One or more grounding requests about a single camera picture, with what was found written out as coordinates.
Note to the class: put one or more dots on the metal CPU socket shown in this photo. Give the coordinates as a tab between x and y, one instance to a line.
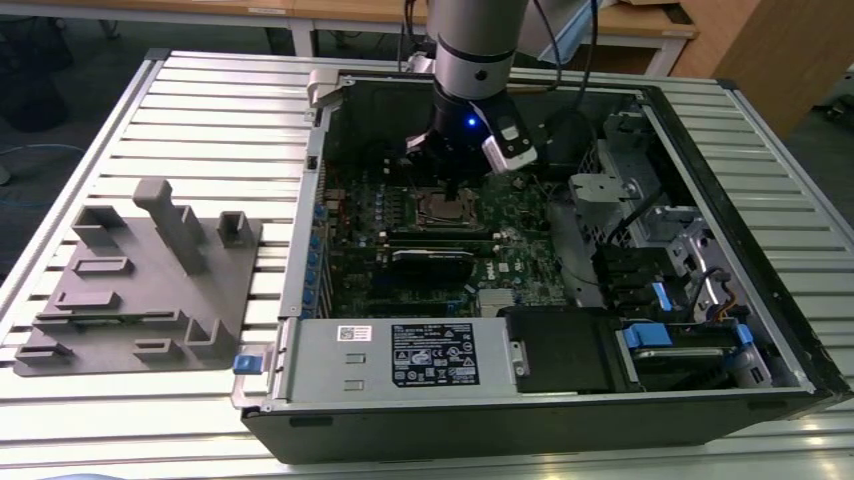
420	225

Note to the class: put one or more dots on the wooden cabinet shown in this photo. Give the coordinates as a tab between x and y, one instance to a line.
767	50

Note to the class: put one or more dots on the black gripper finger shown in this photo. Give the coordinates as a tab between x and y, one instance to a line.
459	192
423	150

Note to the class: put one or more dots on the silver power supply unit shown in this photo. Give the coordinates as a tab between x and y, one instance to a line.
320	370

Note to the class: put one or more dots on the dark chair base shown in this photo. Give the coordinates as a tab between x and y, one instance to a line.
837	107

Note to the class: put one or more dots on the black RAM slot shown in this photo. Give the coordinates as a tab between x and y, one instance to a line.
434	244
434	232

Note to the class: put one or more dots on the black plastic disk bay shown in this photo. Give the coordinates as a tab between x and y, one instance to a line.
634	275

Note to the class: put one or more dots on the black expansion slot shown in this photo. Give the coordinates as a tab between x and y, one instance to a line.
407	307

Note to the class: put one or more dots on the black open PC case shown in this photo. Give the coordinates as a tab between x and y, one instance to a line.
467	435

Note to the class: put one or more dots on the grey case release latch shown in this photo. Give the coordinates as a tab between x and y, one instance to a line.
323	82

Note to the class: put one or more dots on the black office chair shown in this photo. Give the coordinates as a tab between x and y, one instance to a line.
33	90

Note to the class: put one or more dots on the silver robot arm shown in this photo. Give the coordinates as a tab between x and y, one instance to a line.
470	50

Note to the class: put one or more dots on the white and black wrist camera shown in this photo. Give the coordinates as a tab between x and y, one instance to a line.
510	145

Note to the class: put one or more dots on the silver finned chipset heatsink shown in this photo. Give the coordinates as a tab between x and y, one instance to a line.
496	297

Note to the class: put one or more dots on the hard disk in blue carrier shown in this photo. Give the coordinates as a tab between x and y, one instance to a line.
647	334

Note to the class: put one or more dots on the green motherboard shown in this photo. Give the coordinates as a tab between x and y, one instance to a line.
534	260

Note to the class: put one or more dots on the silver coin cell battery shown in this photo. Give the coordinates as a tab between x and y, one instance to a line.
516	181

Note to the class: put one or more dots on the silver metal drive cage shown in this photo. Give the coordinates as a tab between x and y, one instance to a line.
601	187

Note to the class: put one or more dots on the blue plastic latch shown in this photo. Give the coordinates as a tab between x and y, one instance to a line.
248	364

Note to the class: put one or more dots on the grey plastic parts rack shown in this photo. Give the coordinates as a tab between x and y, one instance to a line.
154	300

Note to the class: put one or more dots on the black graphics card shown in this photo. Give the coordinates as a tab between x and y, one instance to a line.
430	272

